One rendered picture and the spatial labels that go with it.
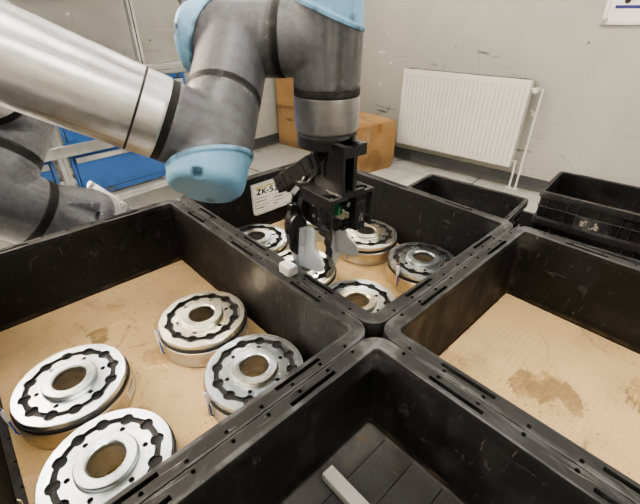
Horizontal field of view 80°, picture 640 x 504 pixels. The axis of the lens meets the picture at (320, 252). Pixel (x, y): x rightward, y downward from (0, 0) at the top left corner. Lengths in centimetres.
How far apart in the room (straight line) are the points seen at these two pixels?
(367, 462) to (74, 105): 38
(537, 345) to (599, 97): 279
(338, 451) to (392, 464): 5
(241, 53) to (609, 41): 292
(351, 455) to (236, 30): 42
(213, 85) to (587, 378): 49
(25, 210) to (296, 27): 50
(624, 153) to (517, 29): 110
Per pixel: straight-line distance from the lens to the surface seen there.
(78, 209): 77
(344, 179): 45
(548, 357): 54
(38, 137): 77
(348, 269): 60
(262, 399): 31
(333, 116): 44
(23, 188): 74
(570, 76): 326
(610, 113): 324
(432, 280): 43
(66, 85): 37
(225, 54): 42
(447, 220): 62
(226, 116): 38
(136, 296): 61
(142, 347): 52
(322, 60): 43
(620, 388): 54
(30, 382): 50
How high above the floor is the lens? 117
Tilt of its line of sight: 32 degrees down
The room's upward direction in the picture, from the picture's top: straight up
